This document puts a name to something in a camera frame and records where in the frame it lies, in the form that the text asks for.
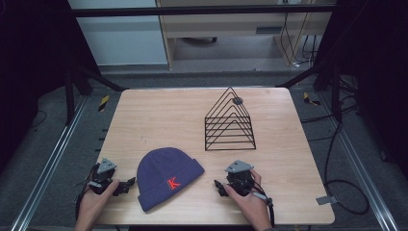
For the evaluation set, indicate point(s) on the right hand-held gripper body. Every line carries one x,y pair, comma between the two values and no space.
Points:
239,178

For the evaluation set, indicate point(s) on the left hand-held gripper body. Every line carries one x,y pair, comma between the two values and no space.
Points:
103,174

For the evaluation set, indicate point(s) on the blue knit beanie hat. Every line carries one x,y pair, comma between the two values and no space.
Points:
163,178

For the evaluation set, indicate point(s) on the person's left hand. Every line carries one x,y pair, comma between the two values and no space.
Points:
93,202

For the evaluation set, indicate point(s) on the person's right hand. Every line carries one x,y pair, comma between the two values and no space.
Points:
250,205

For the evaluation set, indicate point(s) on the yellow black hazard tape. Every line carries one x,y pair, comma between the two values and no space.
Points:
310,99
103,103

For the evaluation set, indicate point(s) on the round dark table grommet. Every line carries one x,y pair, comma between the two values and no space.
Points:
237,100

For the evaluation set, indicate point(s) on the grey tape piece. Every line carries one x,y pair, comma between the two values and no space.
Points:
326,200

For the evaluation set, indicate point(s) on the black curtain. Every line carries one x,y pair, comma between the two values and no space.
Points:
32,70
375,64

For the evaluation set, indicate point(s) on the white cabinet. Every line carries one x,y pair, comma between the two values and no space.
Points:
122,41

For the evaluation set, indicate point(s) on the light wooden desk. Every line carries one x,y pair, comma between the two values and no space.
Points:
224,26

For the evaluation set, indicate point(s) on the aluminium floor rail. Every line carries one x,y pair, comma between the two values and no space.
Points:
48,163
362,166

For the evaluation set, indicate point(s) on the black upright frame post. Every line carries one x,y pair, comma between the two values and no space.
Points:
69,96
336,93

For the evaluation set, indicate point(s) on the black diagonal frame brace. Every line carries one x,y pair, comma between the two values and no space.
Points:
99,78
301,75

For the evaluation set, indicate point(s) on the black horizontal frame bar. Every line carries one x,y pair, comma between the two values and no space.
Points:
198,10

